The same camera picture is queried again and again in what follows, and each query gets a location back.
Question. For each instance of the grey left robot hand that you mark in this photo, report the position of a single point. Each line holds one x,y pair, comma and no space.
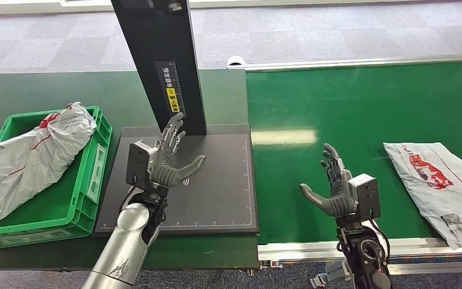
171,167

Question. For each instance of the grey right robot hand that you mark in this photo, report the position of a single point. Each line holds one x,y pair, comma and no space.
336,195

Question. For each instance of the grey mailer package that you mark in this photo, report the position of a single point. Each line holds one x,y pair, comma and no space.
442,187
31,159

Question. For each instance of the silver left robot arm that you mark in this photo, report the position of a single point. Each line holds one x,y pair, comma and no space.
123,247

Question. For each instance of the green conveyor belt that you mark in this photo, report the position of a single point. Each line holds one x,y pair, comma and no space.
314,111

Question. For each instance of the grey flat mailer package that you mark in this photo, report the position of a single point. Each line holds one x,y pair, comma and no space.
442,187

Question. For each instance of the white conveyor end cap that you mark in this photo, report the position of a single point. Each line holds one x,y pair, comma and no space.
235,60

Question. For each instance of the black yellow column label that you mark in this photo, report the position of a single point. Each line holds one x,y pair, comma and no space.
170,89

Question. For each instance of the green plastic crate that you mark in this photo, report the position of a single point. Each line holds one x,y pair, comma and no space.
71,199

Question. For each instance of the black scanner column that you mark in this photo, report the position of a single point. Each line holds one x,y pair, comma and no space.
159,48

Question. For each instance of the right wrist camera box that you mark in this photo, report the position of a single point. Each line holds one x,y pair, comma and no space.
366,197

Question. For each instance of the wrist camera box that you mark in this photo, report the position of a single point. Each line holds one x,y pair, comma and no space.
139,163
366,197

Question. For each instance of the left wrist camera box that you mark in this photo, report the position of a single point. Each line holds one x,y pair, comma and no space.
139,163

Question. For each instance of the black scanner base plate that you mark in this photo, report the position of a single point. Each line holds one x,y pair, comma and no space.
223,183

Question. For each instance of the aluminium conveyor frame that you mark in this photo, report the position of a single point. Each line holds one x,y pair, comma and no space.
294,251

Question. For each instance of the grey conveyor leg bracket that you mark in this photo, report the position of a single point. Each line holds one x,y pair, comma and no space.
330,275

